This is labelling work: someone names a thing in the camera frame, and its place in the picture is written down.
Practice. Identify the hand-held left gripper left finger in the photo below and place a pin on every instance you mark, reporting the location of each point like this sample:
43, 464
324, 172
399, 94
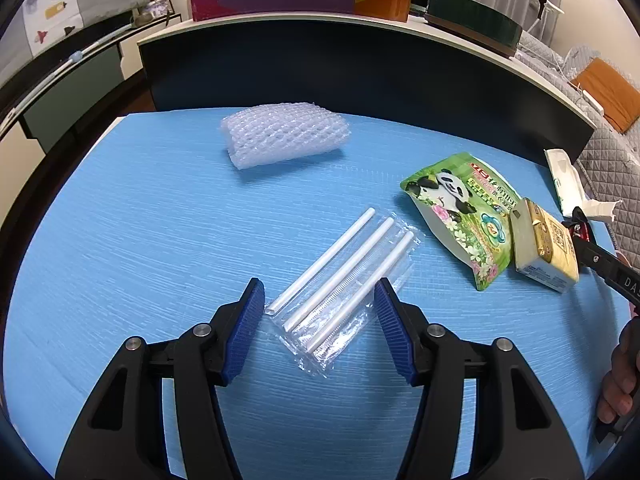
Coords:
242, 330

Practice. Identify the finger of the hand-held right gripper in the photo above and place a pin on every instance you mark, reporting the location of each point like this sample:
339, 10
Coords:
587, 250

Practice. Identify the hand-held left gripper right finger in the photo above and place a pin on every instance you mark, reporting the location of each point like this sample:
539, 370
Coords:
395, 330

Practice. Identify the yellow tissue pack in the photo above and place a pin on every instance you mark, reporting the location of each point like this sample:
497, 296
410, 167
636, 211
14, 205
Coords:
542, 245

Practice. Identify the white paper packaging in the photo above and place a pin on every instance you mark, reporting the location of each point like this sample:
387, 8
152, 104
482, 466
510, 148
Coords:
565, 180

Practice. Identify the clear-wrapped white straws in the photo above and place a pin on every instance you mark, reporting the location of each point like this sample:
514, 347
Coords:
340, 280

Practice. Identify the green panda snack pouch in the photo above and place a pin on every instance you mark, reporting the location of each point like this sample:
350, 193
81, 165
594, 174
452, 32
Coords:
450, 200

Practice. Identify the white foam net sleeve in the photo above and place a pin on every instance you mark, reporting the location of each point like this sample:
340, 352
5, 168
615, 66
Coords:
285, 132

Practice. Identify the person's right hand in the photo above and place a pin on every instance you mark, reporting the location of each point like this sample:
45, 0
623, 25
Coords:
617, 385

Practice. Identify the grey quilted sofa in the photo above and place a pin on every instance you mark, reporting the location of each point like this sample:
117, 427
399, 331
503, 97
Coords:
605, 150

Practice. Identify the white power strip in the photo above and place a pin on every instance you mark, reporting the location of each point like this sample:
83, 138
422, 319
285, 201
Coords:
592, 102

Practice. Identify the orange cushion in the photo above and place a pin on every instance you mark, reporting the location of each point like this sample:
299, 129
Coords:
607, 90

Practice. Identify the white stand lamp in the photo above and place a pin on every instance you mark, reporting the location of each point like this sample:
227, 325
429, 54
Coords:
541, 2

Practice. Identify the dark green round tin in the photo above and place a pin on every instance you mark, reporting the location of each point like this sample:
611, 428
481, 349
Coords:
470, 17

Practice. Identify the white-topped dark coffee table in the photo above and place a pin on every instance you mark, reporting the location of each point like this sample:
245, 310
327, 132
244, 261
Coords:
325, 70

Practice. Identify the white and green cabinet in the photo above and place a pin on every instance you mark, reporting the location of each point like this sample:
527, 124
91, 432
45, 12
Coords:
100, 65

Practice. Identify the white rod with blue bead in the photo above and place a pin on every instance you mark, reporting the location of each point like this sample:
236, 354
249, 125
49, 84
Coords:
75, 56

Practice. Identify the grey deer-print cover cloth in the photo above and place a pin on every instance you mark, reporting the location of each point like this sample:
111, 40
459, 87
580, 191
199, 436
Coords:
50, 10

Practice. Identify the small photo frame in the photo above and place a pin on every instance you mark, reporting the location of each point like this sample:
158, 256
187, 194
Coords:
157, 6

